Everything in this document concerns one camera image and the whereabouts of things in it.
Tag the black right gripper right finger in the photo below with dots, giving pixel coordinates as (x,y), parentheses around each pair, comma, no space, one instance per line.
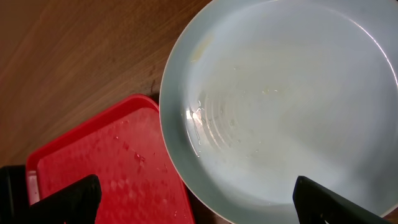
(316,204)

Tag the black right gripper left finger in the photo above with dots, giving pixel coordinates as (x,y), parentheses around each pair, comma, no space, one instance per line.
(77,203)

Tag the light blue plate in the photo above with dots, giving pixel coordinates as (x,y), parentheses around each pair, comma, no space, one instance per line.
(257,93)

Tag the red plastic serving tray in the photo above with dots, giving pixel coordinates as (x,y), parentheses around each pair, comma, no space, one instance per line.
(124,147)

